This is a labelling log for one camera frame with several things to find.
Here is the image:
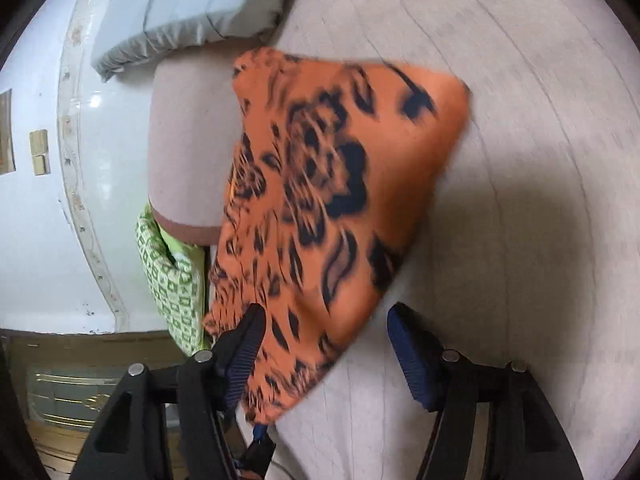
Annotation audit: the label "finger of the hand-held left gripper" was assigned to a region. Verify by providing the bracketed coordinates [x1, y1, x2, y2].
[239, 422, 277, 480]

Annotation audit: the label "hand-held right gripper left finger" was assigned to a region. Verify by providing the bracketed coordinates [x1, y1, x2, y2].
[70, 302, 268, 480]

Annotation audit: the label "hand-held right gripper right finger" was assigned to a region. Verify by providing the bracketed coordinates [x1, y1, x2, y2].
[386, 302, 586, 480]

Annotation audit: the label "orange black floral shirt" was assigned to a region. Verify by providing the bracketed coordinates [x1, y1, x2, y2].
[202, 46, 473, 423]

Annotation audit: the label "green checkered pillow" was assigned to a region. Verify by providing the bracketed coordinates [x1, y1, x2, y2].
[136, 200, 213, 356]

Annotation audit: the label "pink bolster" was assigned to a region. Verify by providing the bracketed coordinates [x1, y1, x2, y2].
[148, 42, 251, 247]

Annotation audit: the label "pink quilted bed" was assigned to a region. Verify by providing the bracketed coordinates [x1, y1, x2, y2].
[215, 0, 640, 480]

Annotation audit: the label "grey blue pillow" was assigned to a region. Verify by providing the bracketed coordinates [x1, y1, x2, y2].
[90, 0, 301, 83]

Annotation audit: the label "beige wall panel cover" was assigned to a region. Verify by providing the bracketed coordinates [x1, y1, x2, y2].
[0, 89, 16, 176]

